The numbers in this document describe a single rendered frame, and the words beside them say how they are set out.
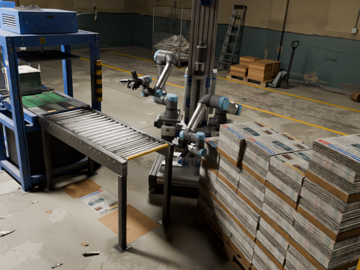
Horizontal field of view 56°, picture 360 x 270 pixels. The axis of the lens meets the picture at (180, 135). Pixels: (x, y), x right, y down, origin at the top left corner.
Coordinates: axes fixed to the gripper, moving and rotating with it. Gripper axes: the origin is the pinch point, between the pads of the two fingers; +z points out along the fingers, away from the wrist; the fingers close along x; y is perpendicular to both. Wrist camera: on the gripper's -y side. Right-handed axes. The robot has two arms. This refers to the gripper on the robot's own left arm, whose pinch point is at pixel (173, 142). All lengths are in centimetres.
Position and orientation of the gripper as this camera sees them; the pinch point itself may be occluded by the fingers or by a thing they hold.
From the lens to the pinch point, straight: 299.5
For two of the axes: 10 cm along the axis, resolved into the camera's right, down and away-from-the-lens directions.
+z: -7.3, -3.0, 6.2
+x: -6.8, 2.3, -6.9
